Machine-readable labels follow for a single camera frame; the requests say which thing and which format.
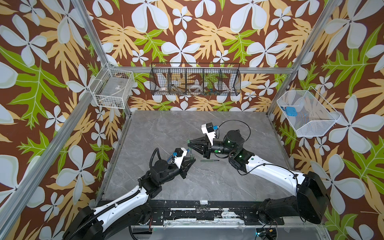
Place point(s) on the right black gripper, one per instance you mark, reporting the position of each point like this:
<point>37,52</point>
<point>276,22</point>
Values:
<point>205,147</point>

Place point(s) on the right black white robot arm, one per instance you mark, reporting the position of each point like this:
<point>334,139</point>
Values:
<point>309,198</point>

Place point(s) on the wrist white camera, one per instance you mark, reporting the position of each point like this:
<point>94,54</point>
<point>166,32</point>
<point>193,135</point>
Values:
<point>178,156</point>
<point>210,130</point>

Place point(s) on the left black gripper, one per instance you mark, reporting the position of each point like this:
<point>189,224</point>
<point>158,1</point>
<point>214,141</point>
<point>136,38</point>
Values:
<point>184,168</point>

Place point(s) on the white wire basket left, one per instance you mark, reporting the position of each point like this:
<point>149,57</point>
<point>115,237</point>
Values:
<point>112,87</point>

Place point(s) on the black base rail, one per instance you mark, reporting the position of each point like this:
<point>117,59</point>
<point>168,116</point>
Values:
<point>157,212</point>

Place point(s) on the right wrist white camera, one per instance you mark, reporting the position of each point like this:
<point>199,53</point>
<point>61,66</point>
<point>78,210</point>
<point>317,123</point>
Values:
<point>210,130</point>

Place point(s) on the blue object in basket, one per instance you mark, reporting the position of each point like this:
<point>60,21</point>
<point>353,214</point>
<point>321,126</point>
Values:
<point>291,111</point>

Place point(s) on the white wire basket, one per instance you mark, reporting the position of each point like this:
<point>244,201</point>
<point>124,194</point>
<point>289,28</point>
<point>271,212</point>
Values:
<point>316,116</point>
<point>112,87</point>

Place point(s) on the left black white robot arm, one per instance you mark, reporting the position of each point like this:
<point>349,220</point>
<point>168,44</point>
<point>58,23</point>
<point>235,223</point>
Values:
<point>95,224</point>

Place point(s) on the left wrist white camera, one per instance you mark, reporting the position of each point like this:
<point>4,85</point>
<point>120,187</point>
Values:
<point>178,156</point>

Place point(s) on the black wire basket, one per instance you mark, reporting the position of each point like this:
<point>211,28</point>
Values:
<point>208,79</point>

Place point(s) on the white wire basket right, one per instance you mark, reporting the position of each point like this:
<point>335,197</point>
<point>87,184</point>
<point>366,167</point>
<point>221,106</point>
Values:
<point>316,116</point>

